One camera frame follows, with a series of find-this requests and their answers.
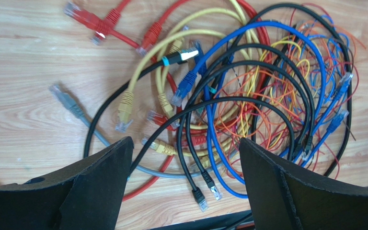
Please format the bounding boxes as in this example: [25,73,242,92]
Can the thin coloured wire tangle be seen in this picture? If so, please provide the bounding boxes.
[196,3,367,179]

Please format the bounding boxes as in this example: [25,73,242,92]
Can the black ethernet cable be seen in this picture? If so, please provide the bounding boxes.
[129,44,315,212]

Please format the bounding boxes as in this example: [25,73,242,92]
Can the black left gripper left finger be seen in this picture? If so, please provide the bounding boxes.
[0,137,134,230]

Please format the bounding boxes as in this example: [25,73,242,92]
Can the red ethernet cable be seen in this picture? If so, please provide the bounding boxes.
[122,0,271,202]
[63,0,140,48]

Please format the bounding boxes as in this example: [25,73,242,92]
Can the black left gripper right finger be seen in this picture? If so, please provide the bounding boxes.
[239,138,368,230]

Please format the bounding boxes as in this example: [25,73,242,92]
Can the long black cable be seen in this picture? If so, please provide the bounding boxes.
[83,2,353,177]

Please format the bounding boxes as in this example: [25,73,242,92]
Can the grey ethernet cable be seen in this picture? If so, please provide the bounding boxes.
[49,83,223,179]

